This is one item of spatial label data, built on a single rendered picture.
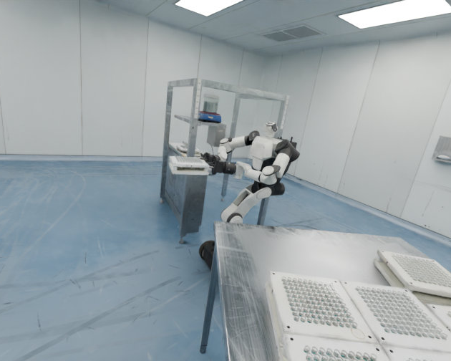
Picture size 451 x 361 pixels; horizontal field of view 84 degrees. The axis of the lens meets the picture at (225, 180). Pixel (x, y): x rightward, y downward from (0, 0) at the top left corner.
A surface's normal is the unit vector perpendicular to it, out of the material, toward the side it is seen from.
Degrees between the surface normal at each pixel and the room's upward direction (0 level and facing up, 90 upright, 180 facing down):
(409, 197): 90
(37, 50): 90
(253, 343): 0
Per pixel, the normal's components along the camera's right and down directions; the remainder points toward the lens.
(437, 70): -0.84, 0.04
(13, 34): 0.53, 0.31
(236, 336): 0.14, -0.95
